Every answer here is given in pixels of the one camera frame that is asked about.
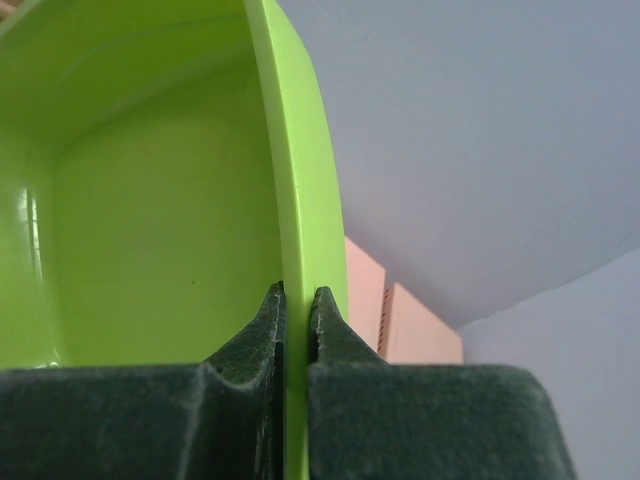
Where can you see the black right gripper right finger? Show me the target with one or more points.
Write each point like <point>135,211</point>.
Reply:
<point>369,419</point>

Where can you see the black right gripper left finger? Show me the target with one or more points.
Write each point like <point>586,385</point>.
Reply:
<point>222,418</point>

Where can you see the pink perforated basket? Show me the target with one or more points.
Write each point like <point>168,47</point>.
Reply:
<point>366,285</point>
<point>411,334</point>

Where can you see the green plastic tray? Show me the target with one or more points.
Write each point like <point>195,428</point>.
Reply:
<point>162,164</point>

